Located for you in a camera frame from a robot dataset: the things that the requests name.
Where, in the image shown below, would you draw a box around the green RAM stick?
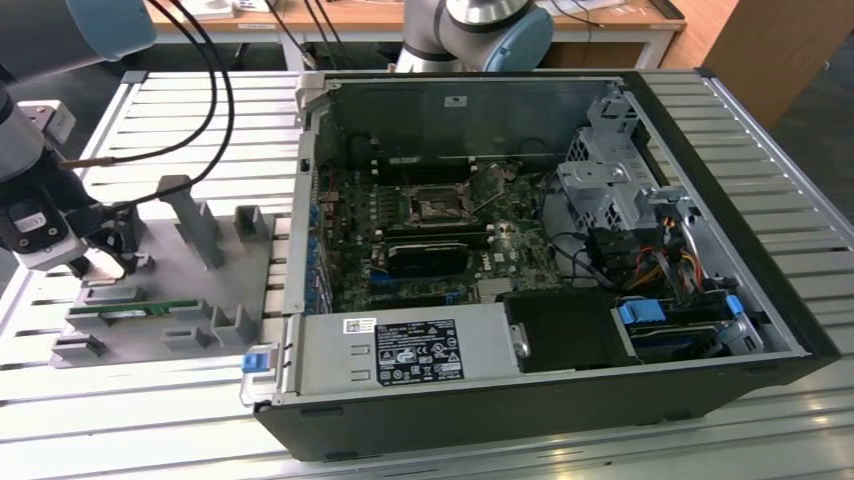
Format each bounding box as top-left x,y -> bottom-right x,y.
68,298 -> 203,320

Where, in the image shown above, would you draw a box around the silver metal drive cage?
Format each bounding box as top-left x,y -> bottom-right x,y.
555,95 -> 702,236

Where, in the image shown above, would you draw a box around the CPU socket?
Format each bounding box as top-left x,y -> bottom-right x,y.
404,184 -> 480,226

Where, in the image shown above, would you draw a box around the thin black inner cable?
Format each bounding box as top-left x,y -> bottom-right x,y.
543,230 -> 619,291

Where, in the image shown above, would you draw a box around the white papers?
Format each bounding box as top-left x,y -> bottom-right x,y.
550,0 -> 646,17

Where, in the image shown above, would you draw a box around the hard disk in blue carrier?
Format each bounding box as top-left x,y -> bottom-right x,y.
614,294 -> 733,364

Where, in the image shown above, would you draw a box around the wooden cabinet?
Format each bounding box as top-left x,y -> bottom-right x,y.
659,0 -> 854,132

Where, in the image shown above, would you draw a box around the black RAM slot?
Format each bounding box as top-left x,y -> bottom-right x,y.
383,224 -> 488,237
380,232 -> 490,245

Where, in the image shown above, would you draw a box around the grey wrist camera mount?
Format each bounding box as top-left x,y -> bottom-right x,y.
16,99 -> 76,146

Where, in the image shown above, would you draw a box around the metal socket cover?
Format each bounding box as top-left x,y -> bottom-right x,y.
464,161 -> 516,196

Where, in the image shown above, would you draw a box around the blue case latch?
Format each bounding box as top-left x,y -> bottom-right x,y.
243,351 -> 279,375

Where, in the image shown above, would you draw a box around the coloured wire bundle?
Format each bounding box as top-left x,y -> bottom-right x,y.
626,214 -> 710,294

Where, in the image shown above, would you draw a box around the grey parts rack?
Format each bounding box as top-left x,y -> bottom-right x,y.
49,174 -> 292,371

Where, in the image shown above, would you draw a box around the wooden desk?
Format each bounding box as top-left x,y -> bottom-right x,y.
143,0 -> 689,71

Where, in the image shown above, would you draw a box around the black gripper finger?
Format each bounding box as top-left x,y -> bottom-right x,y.
99,203 -> 147,278
65,248 -> 96,280

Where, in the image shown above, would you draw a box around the black open PC case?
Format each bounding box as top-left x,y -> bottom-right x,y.
251,68 -> 843,464

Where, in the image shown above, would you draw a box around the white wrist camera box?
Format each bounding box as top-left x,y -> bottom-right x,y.
0,197 -> 89,272

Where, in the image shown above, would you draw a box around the small silver heat sink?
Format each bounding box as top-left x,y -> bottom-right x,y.
478,278 -> 516,302

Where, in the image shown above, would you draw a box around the black graphics card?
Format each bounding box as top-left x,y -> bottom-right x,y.
383,240 -> 472,280

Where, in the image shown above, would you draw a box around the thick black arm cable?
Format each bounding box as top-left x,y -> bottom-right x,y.
59,0 -> 226,167
92,0 -> 236,211

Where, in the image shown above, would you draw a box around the silver power supply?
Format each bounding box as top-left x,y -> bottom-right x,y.
292,302 -> 523,397

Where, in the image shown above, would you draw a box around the green motherboard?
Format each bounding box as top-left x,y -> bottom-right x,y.
310,158 -> 568,315

